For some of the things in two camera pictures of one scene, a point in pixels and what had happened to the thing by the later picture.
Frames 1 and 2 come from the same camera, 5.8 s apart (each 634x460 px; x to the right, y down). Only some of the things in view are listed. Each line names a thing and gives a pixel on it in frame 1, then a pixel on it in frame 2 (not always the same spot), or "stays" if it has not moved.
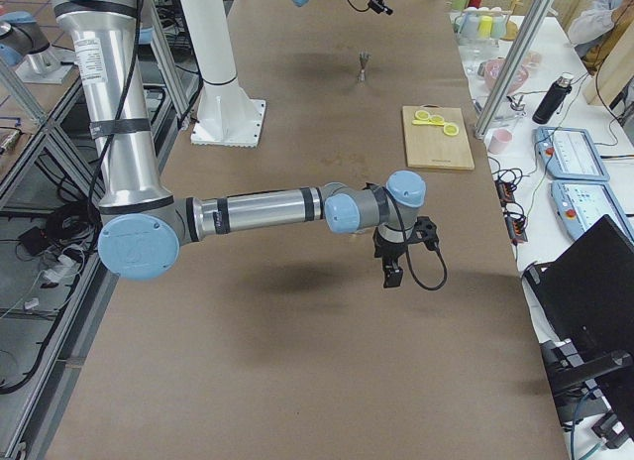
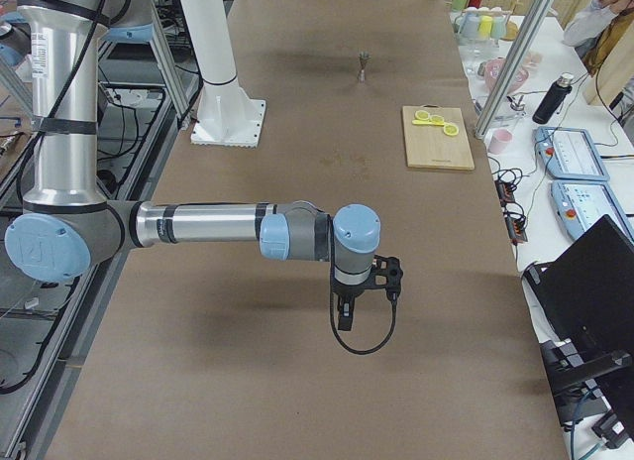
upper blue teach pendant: x=569 y=153 stays
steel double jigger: x=364 y=58 stays
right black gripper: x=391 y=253 → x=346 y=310
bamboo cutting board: x=428 y=146 stays
